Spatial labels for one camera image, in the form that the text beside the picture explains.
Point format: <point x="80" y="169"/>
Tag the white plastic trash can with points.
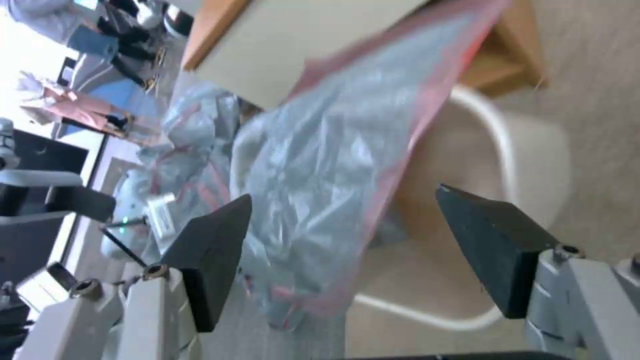
<point x="530" y="157"/>

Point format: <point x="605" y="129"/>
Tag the wooden table, pale top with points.
<point x="300" y="37"/>

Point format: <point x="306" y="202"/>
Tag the translucent garbage bag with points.
<point x="325" y="168"/>

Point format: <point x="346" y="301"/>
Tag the pale label box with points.
<point x="161" y="215"/>

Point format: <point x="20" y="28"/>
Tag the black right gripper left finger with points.
<point x="210" y="247"/>

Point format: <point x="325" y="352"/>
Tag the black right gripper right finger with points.
<point x="495" y="243"/>

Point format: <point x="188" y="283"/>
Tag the crumpled translucent garbage bags heap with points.
<point x="195" y="123"/>

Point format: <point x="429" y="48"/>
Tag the grey office chair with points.
<point x="45" y="195"/>

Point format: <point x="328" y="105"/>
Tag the person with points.
<point x="70" y="101"/>
<point x="55" y="22"/>

